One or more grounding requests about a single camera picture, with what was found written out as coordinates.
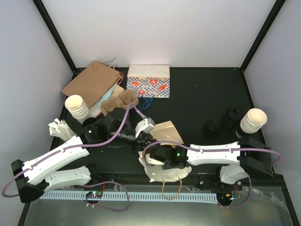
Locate cream paper bag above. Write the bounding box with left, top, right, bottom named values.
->
left=139, top=121, right=192, bottom=194

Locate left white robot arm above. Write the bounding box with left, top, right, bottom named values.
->
left=11, top=108, right=155, bottom=203

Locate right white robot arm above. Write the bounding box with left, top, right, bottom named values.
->
left=145, top=137, right=273, bottom=190

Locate light blue paper bag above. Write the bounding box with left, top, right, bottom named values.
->
left=102, top=84, right=124, bottom=98

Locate blue checkered bakery bag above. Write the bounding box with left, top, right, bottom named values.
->
left=127, top=65, right=170, bottom=110

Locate single black lid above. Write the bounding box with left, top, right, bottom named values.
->
left=204, top=121, right=221, bottom=136

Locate small green circuit board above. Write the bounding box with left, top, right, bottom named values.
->
left=85, top=191, right=103, bottom=199

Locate brown kraft paper bag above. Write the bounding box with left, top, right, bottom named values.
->
left=62, top=61, right=121, bottom=108

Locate left white cup stack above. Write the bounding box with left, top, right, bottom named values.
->
left=64, top=95, right=89, bottom=124

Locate white cup stack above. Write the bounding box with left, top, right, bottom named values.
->
left=64, top=95, right=89, bottom=124
left=236, top=108, right=268, bottom=138

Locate crumpled white paper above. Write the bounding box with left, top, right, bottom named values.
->
left=48, top=118, right=75, bottom=142

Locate right white cup stack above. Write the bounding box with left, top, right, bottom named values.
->
left=236, top=108, right=268, bottom=138

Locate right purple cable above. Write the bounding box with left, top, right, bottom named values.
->
left=142, top=140, right=282, bottom=209

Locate purple cable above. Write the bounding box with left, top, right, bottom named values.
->
left=1, top=103, right=151, bottom=211
left=142, top=140, right=282, bottom=209

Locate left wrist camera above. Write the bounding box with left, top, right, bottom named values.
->
left=135, top=118, right=155, bottom=138

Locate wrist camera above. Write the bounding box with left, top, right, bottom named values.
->
left=146, top=153, right=164, bottom=165
left=135, top=118, right=155, bottom=138

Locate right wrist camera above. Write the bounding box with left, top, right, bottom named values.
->
left=146, top=153, right=164, bottom=165

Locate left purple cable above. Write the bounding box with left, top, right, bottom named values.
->
left=1, top=103, right=151, bottom=211

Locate light blue cable duct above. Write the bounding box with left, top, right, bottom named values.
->
left=40, top=190, right=217, bottom=204

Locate left black frame post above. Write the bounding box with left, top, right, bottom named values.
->
left=32, top=0, right=77, bottom=72

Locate black frame post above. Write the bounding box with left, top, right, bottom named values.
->
left=240, top=0, right=286, bottom=72
left=32, top=0, right=77, bottom=72

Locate right black frame post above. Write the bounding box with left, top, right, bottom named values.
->
left=240, top=0, right=286, bottom=72

